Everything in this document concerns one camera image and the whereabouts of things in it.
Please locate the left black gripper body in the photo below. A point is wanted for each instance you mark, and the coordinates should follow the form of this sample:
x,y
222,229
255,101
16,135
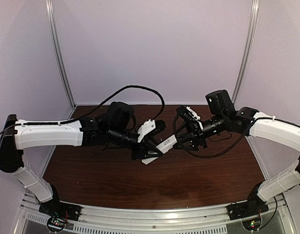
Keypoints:
x,y
137,153

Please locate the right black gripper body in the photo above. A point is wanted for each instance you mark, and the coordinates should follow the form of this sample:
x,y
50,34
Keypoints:
x,y
197,131

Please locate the white remote control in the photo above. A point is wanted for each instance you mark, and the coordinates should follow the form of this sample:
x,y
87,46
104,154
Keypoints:
x,y
164,147

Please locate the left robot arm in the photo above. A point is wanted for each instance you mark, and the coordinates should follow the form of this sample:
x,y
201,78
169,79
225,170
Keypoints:
x,y
110,127

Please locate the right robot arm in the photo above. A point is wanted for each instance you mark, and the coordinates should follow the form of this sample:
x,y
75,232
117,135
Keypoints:
x,y
246,122

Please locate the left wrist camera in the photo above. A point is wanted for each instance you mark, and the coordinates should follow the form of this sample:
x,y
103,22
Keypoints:
x,y
150,127

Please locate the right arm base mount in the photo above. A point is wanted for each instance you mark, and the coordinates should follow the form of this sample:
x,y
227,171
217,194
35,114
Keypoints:
x,y
246,209

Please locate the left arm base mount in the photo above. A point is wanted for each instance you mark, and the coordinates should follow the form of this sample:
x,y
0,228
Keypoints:
x,y
62,210

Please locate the right aluminium frame post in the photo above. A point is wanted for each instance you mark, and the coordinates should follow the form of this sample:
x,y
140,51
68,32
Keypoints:
x,y
252,25

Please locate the aluminium frame post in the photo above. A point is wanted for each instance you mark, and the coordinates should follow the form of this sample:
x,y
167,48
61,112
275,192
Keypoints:
x,y
252,25
58,55

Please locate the left aluminium frame post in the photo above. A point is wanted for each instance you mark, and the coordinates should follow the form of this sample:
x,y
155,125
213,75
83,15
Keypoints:
x,y
58,55

